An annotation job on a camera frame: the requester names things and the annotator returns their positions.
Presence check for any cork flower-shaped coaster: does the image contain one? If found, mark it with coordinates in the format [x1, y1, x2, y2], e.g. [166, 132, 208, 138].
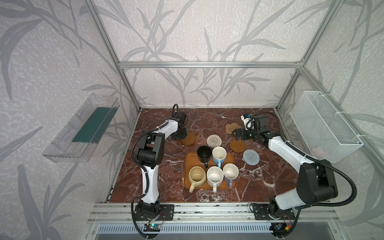
[225, 123, 242, 135]

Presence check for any brown round wooden coaster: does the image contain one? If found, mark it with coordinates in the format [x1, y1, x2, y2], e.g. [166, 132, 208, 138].
[230, 139, 247, 153]

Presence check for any grey round woven coaster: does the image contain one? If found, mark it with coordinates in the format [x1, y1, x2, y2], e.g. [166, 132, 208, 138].
[243, 150, 260, 166]

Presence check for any white and blue mug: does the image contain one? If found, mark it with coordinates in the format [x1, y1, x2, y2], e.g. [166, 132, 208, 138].
[212, 147, 227, 168]

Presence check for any black mug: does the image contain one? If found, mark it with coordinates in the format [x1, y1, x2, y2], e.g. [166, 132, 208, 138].
[197, 146, 212, 169]

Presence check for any white and purple mug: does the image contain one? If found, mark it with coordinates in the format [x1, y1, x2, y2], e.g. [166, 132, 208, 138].
[223, 164, 239, 189]

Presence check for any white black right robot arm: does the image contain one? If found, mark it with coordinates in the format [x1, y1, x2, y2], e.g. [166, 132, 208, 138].
[232, 114, 338, 212]

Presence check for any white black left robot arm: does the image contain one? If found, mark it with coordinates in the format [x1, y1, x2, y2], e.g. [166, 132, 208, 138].
[131, 112, 188, 208]

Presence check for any beige yellow mug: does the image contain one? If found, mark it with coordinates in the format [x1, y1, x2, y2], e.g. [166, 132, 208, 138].
[188, 166, 207, 193]

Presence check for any pink object in basket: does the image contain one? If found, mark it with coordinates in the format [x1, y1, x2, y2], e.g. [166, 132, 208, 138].
[311, 147, 326, 160]

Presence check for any left green circuit board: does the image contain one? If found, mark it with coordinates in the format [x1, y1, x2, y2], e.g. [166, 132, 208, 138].
[143, 224, 162, 232]

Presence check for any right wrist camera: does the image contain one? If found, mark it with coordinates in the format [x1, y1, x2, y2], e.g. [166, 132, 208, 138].
[241, 114, 254, 130]

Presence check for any multicolour woven rope coaster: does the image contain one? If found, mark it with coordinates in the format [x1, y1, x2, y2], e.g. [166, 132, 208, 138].
[207, 135, 222, 149]

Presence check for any white wire mesh basket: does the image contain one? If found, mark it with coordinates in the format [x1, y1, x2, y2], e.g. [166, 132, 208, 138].
[290, 91, 364, 163]

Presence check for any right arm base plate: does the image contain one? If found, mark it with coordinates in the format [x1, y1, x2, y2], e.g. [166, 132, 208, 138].
[249, 203, 296, 220]

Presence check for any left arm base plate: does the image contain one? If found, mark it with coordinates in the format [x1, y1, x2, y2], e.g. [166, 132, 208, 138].
[133, 201, 175, 221]

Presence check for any left black corrugated cable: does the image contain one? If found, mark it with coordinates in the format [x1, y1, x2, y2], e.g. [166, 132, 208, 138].
[130, 103, 181, 240]

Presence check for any black corrugated cable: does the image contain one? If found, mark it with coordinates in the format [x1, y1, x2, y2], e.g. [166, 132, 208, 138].
[254, 111, 358, 239]
[130, 103, 181, 240]

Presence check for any right circuit board with wires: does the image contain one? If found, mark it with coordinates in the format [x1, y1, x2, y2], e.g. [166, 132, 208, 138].
[270, 223, 292, 233]

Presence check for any right black corrugated cable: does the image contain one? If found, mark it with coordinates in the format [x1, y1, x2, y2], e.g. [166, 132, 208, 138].
[254, 111, 358, 239]

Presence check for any clear plastic wall shelf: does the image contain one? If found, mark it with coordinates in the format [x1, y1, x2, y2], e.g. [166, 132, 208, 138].
[43, 94, 120, 163]

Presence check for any aluminium cage frame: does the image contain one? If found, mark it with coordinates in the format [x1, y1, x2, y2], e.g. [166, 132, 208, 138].
[80, 0, 384, 240]

